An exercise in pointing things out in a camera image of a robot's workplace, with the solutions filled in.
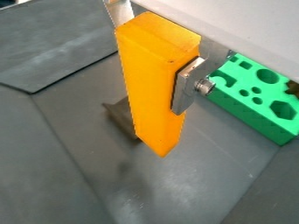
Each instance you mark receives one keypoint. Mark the orange rectangular block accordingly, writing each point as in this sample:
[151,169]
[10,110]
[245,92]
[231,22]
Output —
[155,47]

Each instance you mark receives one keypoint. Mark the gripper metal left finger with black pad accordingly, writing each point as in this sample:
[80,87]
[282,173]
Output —
[119,10]

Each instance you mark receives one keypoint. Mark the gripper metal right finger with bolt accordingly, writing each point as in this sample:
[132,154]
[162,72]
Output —
[193,77]

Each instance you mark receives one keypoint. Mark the black curved holder bracket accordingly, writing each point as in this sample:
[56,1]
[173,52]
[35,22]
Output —
[120,113]

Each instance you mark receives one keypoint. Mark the green shape sorting board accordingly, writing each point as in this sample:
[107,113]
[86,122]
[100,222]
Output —
[251,92]

